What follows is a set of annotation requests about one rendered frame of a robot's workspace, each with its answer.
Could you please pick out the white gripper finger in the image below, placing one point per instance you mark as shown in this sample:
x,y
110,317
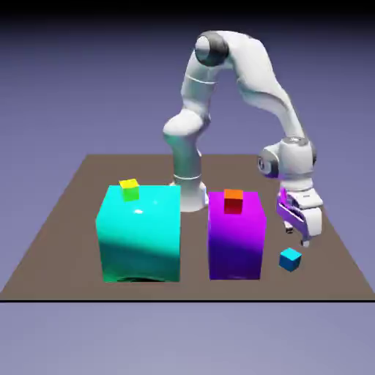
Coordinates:
x,y
289,228
305,242

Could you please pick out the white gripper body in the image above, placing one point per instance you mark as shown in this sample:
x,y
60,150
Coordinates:
x,y
304,218

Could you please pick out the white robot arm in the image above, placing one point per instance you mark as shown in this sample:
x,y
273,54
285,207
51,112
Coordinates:
x,y
255,73

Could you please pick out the small blue cube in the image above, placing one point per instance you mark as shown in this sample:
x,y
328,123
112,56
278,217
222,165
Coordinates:
x,y
290,259

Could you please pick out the small red cube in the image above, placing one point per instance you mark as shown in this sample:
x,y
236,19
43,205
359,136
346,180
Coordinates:
x,y
233,202

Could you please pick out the small yellow-green cube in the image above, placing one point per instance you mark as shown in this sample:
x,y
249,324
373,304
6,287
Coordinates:
x,y
129,189

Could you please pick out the large magenta box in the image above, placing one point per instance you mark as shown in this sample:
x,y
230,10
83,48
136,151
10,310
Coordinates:
x,y
235,237

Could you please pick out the large cyan box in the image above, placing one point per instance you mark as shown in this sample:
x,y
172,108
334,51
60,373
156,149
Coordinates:
x,y
139,231

